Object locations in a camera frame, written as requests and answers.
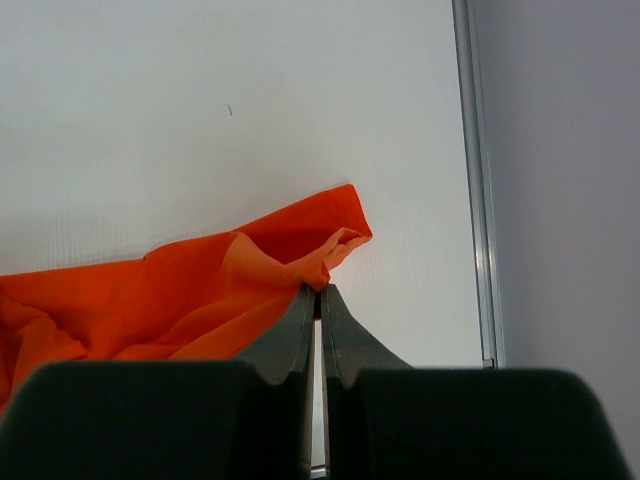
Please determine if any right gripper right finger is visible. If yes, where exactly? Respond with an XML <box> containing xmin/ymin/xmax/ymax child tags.
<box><xmin>320</xmin><ymin>284</ymin><xmax>413</xmax><ymax>389</ymax></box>

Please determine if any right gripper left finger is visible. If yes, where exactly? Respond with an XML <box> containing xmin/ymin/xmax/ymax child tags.
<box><xmin>233</xmin><ymin>285</ymin><xmax>315</xmax><ymax>385</ymax></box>

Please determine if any orange t-shirt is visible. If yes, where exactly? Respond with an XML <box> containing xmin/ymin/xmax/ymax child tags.
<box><xmin>1</xmin><ymin>184</ymin><xmax>372</xmax><ymax>404</ymax></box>

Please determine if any right table edge rail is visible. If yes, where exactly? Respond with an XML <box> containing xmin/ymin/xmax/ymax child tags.
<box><xmin>452</xmin><ymin>1</ymin><xmax>506</xmax><ymax>369</ymax></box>

